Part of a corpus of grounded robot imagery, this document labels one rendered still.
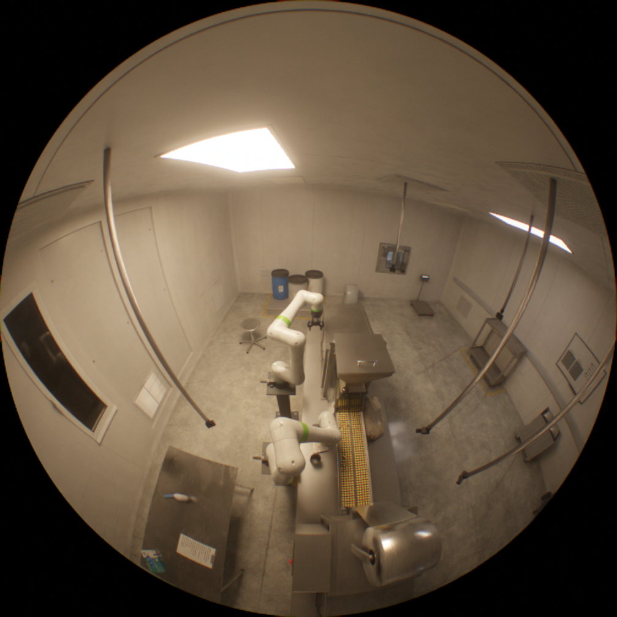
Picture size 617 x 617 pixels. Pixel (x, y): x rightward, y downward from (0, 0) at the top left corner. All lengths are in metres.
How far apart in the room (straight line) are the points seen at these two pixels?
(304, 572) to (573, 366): 4.03
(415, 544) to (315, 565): 0.43
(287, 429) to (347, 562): 0.76
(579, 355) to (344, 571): 3.88
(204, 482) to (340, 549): 1.18
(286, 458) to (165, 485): 1.42
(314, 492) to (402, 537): 0.93
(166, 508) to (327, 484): 1.36
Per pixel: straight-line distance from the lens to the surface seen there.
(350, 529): 1.07
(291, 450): 0.83
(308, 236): 4.46
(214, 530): 1.84
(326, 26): 0.42
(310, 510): 1.57
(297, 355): 1.30
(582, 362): 4.09
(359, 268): 4.79
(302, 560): 1.04
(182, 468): 1.96
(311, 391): 1.86
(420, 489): 2.74
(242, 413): 2.72
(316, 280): 4.08
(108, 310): 2.31
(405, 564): 0.80
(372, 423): 1.59
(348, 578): 1.15
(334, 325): 1.70
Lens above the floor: 2.37
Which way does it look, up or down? 33 degrees down
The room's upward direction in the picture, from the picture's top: 2 degrees clockwise
